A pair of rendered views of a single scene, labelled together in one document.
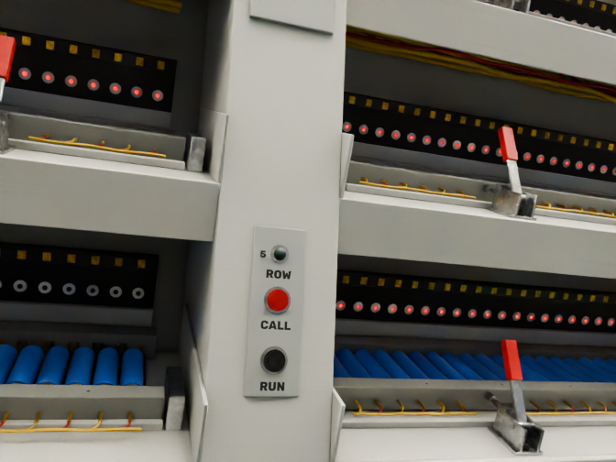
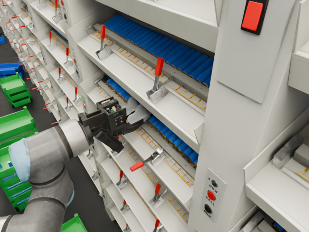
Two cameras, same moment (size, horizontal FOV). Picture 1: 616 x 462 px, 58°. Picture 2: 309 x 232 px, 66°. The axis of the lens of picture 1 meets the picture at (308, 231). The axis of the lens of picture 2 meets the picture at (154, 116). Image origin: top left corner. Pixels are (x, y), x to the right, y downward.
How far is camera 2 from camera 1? 50 cm
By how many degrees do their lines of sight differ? 83
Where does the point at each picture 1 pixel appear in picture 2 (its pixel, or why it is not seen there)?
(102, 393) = (187, 169)
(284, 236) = (217, 179)
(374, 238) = (265, 208)
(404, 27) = not seen: outside the picture
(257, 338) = (204, 199)
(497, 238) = not seen: outside the picture
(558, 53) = not seen: outside the picture
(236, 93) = (208, 115)
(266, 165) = (215, 150)
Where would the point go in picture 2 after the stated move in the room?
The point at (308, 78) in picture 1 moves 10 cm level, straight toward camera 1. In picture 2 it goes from (241, 122) to (169, 138)
